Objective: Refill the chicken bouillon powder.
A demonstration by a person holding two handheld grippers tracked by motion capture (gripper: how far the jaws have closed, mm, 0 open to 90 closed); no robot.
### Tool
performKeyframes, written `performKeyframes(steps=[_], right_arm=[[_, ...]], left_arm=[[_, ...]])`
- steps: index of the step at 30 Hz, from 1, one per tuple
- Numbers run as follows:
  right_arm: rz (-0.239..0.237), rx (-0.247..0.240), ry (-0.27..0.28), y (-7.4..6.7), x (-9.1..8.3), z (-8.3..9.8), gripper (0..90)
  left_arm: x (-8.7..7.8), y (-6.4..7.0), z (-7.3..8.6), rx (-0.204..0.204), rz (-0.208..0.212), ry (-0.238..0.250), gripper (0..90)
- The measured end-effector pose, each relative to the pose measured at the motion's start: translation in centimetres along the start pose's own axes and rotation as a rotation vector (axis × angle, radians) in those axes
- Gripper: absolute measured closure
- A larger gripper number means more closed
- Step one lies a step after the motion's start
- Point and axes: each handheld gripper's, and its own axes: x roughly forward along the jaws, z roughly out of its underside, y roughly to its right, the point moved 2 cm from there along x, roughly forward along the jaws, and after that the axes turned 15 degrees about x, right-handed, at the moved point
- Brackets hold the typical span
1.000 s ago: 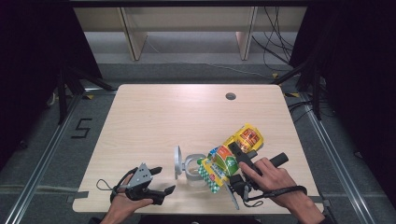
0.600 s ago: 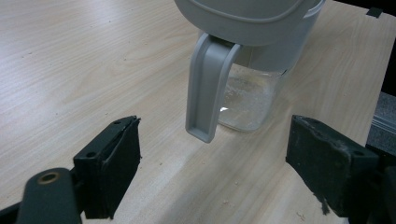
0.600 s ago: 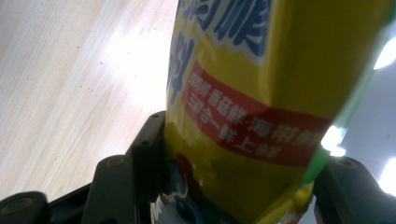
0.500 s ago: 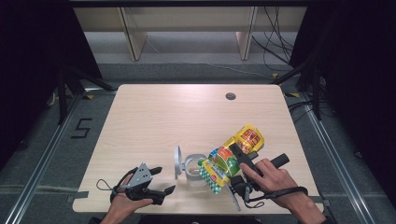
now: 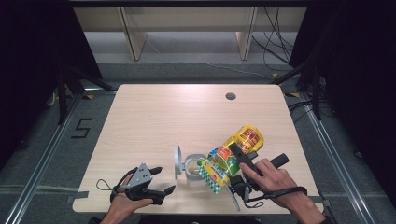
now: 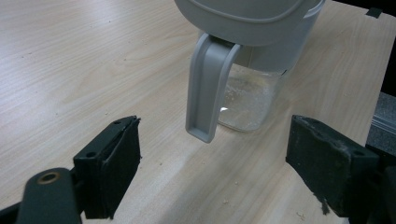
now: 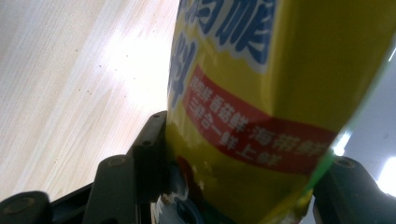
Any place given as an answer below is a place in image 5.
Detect bundle of black cables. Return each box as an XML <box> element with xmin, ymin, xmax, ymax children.
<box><xmin>250</xmin><ymin>6</ymin><xmax>295</xmax><ymax>72</ymax></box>

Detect light wooden desk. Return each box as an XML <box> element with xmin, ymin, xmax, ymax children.
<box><xmin>74</xmin><ymin>7</ymin><xmax>308</xmax><ymax>62</ymax></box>

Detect person's right hand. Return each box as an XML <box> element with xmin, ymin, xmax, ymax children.
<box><xmin>238</xmin><ymin>158</ymin><xmax>312</xmax><ymax>213</ymax></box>

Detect clear jar with white lid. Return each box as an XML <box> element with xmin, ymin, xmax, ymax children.
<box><xmin>173</xmin><ymin>145</ymin><xmax>209</xmax><ymax>189</ymax></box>

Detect aluminium floor rail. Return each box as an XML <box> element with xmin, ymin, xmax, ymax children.
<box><xmin>299</xmin><ymin>92</ymin><xmax>378</xmax><ymax>224</ymax></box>
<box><xmin>3</xmin><ymin>92</ymin><xmax>82</xmax><ymax>224</ymax></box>

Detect black curtain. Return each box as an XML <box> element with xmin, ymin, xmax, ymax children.
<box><xmin>289</xmin><ymin>0</ymin><xmax>396</xmax><ymax>202</ymax></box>
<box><xmin>0</xmin><ymin>0</ymin><xmax>105</xmax><ymax>171</ymax></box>

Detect grey floor tape strip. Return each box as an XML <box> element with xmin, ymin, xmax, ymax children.
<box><xmin>65</xmin><ymin>190</ymin><xmax>90</xmax><ymax>203</ymax></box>

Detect black wrist strap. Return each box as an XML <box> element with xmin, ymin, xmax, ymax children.
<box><xmin>109</xmin><ymin>166</ymin><xmax>138</xmax><ymax>203</ymax></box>
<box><xmin>244</xmin><ymin>185</ymin><xmax>309</xmax><ymax>209</ymax></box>

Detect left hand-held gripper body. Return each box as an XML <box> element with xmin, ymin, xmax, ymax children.
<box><xmin>125</xmin><ymin>162</ymin><xmax>164</xmax><ymax>205</ymax></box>

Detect thin white floor cable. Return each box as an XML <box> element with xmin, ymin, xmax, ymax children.
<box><xmin>146</xmin><ymin>40</ymin><xmax>276</xmax><ymax>79</ymax></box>

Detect yellow seasoning pouch green cap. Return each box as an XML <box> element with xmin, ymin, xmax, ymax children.
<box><xmin>197</xmin><ymin>122</ymin><xmax>265</xmax><ymax>195</ymax></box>

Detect person's left hand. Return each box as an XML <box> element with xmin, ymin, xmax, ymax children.
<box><xmin>106</xmin><ymin>174</ymin><xmax>154</xmax><ymax>224</ymax></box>

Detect black metal stand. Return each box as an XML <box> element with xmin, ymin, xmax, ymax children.
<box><xmin>270</xmin><ymin>57</ymin><xmax>323</xmax><ymax>121</ymax></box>
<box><xmin>55</xmin><ymin>65</ymin><xmax>118</xmax><ymax>126</ymax></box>

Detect thin grey cord loop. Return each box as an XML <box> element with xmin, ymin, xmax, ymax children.
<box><xmin>95</xmin><ymin>178</ymin><xmax>115</xmax><ymax>191</ymax></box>

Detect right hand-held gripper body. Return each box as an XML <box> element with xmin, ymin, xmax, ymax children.
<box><xmin>225</xmin><ymin>152</ymin><xmax>290</xmax><ymax>212</ymax></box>

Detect black floor cables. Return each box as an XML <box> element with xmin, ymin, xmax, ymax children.
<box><xmin>287</xmin><ymin>100</ymin><xmax>316</xmax><ymax>123</ymax></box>

